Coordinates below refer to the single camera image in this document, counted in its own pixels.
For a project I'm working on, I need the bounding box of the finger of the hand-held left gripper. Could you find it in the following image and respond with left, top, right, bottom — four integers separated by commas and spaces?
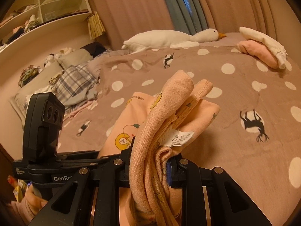
58, 150, 121, 165

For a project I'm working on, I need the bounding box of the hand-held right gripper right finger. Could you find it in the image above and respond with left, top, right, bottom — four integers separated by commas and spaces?
166, 156, 274, 226

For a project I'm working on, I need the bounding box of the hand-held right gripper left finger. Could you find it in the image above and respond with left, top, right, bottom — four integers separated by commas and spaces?
30, 136, 136, 226

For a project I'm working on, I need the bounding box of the pink cartoon print shirt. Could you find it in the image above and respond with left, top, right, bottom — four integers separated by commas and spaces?
97, 69, 220, 226

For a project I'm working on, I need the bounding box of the person's left forearm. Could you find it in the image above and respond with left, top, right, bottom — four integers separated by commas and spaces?
4, 199, 37, 226

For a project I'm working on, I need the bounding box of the stack of folded clothes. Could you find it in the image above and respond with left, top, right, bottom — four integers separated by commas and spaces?
23, 14, 43, 32

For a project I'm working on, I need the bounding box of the person's left hand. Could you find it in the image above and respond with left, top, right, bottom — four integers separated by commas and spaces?
23, 184, 49, 209

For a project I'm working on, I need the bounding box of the large grey pillow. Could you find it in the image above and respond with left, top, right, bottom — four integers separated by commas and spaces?
9, 61, 64, 117

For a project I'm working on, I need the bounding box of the pale pink crumpled cloth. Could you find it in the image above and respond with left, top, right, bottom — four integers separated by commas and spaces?
63, 100, 99, 118

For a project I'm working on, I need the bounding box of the floral cloth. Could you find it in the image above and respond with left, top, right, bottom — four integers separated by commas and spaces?
18, 64, 43, 87

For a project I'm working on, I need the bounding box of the plaid cloth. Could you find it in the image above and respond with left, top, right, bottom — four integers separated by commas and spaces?
54, 65, 100, 107

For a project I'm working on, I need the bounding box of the orange plastic packet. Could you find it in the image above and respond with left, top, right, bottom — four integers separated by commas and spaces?
7, 175, 28, 202

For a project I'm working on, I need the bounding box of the white soft toy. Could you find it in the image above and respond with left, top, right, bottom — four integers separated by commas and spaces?
44, 47, 76, 67

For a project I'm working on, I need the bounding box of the dark cloth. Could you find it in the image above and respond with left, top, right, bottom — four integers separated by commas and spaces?
83, 42, 108, 58

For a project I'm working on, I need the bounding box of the brown polka dot blanket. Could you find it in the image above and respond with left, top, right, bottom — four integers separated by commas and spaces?
56, 31, 301, 226

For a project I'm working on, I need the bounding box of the white open shelf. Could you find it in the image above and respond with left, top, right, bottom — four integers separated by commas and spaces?
0, 0, 93, 53

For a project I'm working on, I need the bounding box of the straw tassel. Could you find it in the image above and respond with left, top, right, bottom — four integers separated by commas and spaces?
87, 12, 106, 39

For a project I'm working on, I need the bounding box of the white goose plush toy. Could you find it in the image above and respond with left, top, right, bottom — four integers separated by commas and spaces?
122, 28, 227, 53

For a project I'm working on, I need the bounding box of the pink curtain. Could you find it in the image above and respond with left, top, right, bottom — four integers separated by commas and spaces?
188, 0, 281, 41
84, 0, 175, 50

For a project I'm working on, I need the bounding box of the white folded cloth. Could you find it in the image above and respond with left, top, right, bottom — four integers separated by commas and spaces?
239, 26, 288, 69

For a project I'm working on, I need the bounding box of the blue curtain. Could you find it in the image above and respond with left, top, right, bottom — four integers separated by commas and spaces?
157, 0, 209, 36

